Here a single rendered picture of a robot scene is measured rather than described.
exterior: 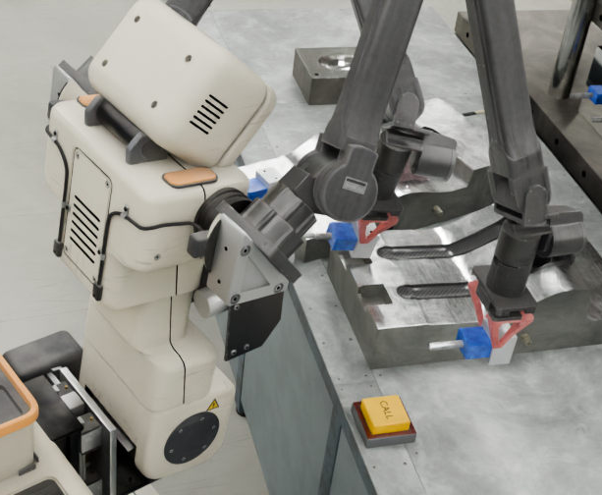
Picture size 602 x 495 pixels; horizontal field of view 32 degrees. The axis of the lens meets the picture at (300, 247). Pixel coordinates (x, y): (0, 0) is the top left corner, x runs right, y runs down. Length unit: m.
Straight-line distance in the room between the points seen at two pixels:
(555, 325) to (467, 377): 0.18
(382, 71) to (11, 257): 2.07
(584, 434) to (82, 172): 0.88
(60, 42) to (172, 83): 3.11
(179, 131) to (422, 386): 0.65
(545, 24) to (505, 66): 1.68
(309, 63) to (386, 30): 1.14
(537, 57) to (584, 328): 1.17
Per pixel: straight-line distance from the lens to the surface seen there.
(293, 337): 2.15
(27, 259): 3.26
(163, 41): 1.41
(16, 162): 3.69
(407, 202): 2.04
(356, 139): 1.35
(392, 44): 1.36
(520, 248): 1.53
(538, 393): 1.81
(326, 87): 2.45
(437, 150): 1.71
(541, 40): 3.02
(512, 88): 1.46
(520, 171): 1.49
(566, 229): 1.57
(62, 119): 1.50
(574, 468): 1.71
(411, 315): 1.75
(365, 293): 1.80
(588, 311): 1.91
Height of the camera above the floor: 1.99
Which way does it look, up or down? 37 degrees down
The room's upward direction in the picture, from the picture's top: 8 degrees clockwise
